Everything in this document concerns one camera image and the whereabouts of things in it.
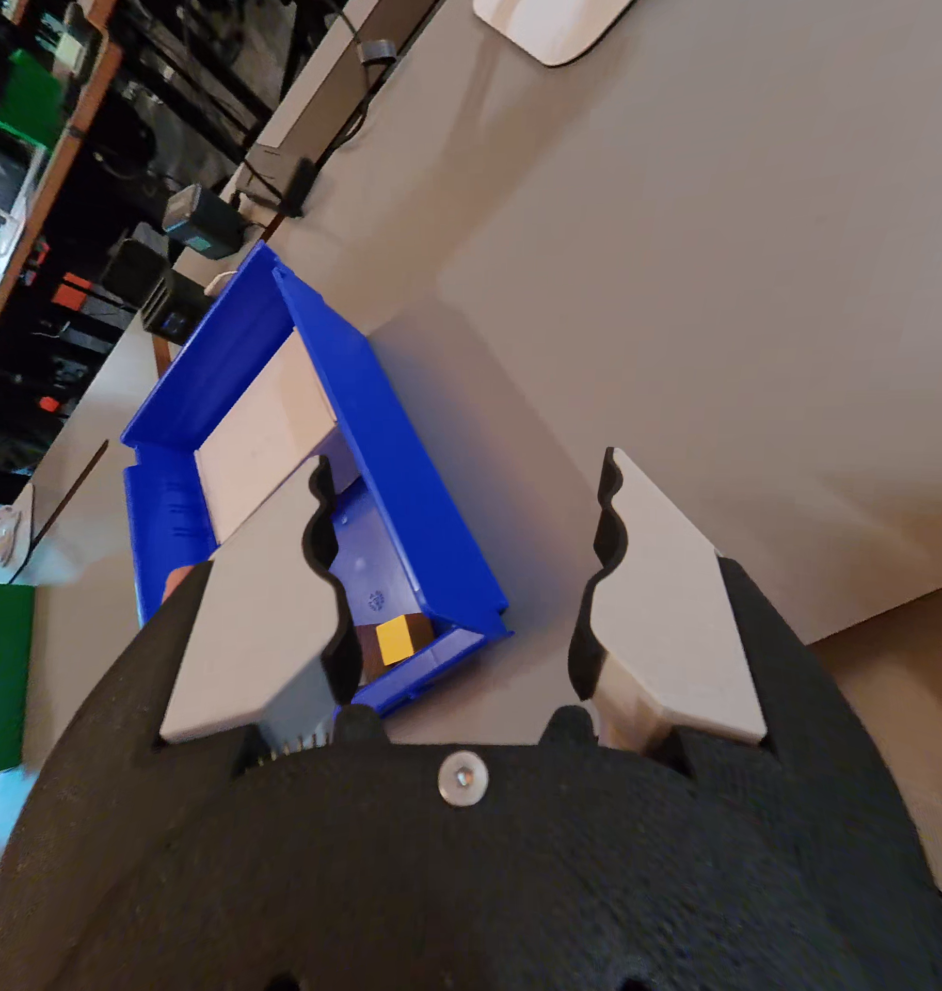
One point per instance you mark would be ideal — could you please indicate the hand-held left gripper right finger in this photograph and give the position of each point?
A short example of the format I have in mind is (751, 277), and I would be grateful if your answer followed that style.
(672, 619)

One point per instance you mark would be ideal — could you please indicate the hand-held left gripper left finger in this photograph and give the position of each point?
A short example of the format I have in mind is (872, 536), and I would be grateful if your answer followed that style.
(246, 619)

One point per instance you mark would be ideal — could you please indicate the white cardboard mailer box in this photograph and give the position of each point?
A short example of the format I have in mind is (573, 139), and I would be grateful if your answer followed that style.
(262, 433)

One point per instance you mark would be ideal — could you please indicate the blue plastic bin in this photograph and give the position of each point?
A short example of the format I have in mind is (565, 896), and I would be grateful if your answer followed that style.
(409, 480)

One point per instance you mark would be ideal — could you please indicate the grey desk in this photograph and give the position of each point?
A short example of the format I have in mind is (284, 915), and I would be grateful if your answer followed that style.
(711, 271)

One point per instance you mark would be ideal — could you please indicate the person's left hand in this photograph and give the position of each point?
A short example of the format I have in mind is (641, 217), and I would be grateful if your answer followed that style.
(180, 584)

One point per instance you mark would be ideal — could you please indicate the yellow cube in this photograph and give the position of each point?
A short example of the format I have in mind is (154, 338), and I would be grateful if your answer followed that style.
(397, 641)

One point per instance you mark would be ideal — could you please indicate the green plastic bin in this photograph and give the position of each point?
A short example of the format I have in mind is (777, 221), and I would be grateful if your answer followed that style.
(29, 101)
(2, 681)

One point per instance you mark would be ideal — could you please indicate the black power adapter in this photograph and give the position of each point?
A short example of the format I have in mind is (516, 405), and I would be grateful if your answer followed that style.
(173, 310)

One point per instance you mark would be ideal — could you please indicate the black square box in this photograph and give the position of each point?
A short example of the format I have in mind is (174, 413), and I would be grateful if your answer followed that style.
(134, 271)

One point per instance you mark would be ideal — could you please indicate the black battery charger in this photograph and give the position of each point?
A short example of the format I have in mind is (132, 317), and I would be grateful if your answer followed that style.
(204, 221)

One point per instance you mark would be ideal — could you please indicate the long wooden table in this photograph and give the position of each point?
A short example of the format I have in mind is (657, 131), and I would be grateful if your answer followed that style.
(62, 166)

